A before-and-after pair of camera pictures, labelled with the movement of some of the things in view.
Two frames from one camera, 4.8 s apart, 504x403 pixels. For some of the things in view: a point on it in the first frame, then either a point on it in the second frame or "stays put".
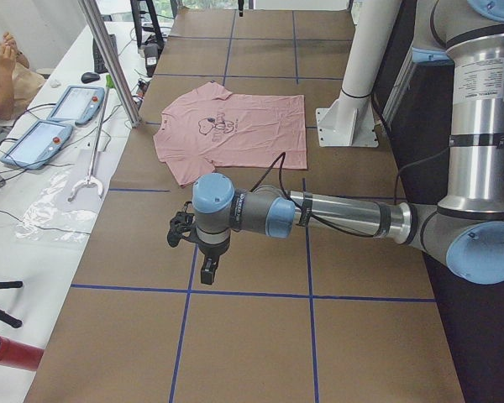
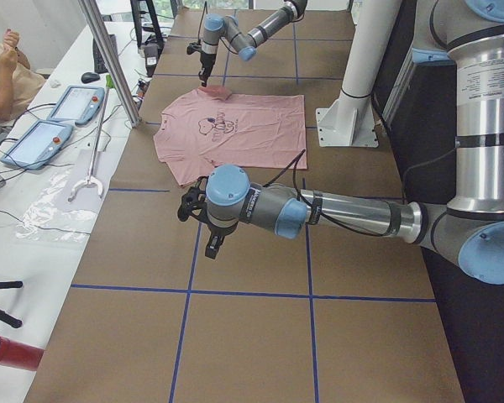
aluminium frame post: [113, 58] stays put
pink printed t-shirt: [211, 129] stays put
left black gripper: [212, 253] -> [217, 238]
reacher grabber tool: [92, 179] stays put
